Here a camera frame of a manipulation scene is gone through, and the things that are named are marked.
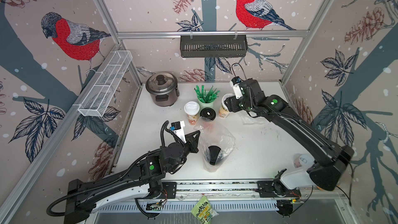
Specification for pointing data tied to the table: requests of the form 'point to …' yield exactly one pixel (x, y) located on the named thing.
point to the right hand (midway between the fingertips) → (230, 97)
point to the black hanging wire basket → (213, 46)
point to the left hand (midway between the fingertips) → (203, 131)
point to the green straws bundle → (207, 98)
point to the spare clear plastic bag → (247, 119)
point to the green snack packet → (202, 211)
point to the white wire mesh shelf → (104, 83)
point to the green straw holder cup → (203, 105)
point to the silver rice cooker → (162, 87)
